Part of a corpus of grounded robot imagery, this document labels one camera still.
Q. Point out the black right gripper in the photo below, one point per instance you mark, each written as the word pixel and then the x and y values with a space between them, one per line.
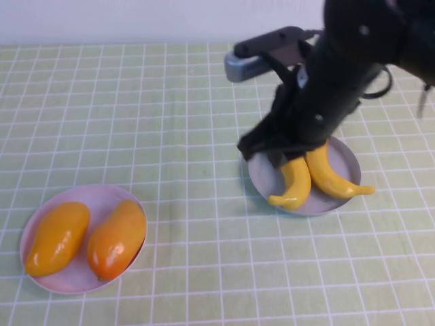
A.
pixel 323 102

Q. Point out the short curved yellow banana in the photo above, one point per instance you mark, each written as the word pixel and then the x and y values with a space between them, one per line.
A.
pixel 297 183

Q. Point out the long yellow banana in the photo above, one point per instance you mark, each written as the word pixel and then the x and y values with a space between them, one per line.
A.
pixel 326 176

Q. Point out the orange tinged mango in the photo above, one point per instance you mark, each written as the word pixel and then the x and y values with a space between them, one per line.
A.
pixel 115 241

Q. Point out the plain yellow mango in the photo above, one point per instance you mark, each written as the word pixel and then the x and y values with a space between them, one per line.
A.
pixel 57 237

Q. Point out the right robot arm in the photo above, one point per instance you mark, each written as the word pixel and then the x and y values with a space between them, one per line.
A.
pixel 418 40

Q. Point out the grey round plate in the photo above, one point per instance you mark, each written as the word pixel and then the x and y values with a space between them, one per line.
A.
pixel 261 176

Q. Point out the pink round plate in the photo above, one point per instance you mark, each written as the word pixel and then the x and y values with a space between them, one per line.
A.
pixel 95 193

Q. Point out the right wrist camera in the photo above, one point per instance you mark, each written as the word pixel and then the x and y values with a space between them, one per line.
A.
pixel 244 68

